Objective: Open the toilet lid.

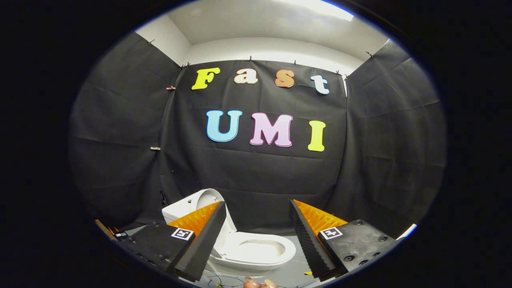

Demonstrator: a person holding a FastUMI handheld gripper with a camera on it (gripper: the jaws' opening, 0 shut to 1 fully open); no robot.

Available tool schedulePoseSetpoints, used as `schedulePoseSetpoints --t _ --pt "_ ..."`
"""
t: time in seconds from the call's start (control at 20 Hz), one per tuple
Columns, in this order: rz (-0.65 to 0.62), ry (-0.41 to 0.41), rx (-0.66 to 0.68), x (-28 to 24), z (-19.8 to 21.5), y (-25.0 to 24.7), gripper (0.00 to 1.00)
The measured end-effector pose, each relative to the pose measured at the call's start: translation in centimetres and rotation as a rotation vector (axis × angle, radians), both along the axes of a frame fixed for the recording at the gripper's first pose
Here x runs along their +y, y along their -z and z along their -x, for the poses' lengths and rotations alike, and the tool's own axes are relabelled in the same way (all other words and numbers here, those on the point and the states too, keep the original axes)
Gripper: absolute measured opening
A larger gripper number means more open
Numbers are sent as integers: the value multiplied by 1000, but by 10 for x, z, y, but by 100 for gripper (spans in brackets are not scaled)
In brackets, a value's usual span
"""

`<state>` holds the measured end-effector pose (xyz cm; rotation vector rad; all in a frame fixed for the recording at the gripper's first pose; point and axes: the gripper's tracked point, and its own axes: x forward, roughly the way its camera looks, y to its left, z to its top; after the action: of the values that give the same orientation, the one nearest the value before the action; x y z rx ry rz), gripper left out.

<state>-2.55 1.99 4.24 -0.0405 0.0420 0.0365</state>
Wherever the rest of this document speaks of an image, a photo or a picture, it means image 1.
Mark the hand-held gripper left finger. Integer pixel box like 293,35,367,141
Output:
113,201,227,282

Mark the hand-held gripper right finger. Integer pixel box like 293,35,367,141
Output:
290,200,400,280

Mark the white toilet lid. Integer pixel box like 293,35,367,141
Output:
189,188,237,257

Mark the white toilet seat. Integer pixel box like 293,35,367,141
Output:
224,232,296,265

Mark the white toilet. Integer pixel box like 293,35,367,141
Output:
162,188,296,277

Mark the black backdrop cloth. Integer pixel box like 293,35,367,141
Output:
68,32,447,238

